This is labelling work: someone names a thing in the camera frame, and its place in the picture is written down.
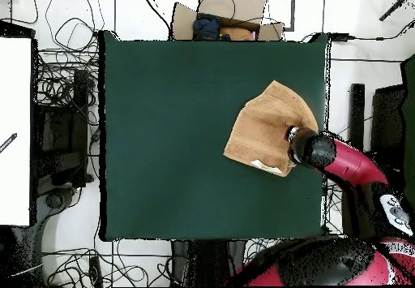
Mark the tan terry towel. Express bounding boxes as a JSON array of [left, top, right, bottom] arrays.
[[222, 80, 320, 178]]

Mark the orange cloth item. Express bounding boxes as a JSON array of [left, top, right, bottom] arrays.
[[220, 26, 255, 41]]

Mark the black upright bar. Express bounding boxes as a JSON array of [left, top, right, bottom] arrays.
[[349, 83, 366, 151]]

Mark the green cloth drape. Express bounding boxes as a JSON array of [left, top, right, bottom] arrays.
[[400, 52, 415, 201]]

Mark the dark blue garment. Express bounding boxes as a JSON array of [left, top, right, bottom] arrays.
[[192, 12, 223, 41]]

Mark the brown cardboard box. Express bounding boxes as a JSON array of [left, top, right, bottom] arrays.
[[169, 0, 285, 42]]

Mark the dark green table cloth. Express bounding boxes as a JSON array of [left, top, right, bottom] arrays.
[[98, 30, 330, 242]]

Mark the dark slim rod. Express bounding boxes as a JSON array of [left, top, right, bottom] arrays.
[[378, 0, 414, 22]]

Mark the black power strip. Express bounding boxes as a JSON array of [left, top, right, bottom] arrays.
[[88, 256, 103, 287]]

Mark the grey swivel chair base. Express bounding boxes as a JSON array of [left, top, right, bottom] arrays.
[[35, 187, 77, 224]]

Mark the white board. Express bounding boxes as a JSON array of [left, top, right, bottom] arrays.
[[0, 37, 32, 227]]

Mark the black and blue cable tangle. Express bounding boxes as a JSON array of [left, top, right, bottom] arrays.
[[242, 238, 281, 266]]

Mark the grey angled frame bar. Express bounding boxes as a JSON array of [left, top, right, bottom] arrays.
[[281, 0, 297, 32]]

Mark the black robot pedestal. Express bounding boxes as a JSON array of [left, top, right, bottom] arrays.
[[170, 239, 247, 287]]

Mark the black stand frame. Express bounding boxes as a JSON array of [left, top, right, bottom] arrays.
[[33, 68, 95, 188]]

